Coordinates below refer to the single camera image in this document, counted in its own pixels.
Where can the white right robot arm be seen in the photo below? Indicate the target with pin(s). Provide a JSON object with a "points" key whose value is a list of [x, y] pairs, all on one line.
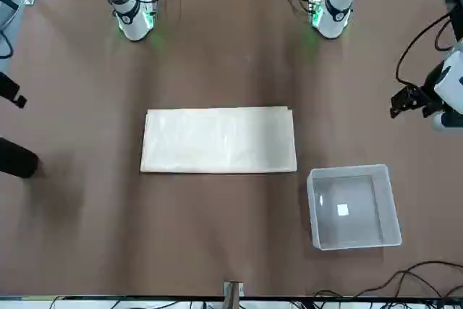
{"points": [[134, 23]]}

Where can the cream-colored tablecloth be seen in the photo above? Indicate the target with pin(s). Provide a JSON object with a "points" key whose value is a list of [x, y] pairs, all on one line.
{"points": [[217, 142]]}

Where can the black vase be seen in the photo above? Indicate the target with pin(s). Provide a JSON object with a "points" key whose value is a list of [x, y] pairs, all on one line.
{"points": [[18, 158]]}

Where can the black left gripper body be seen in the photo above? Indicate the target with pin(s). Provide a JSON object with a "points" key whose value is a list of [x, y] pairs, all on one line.
{"points": [[428, 92]]}

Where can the aluminium frame post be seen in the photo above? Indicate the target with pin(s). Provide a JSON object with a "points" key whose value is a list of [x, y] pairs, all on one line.
{"points": [[231, 298]]}

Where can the clear plastic box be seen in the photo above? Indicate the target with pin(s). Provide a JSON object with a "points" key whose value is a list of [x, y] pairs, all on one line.
{"points": [[388, 207]]}

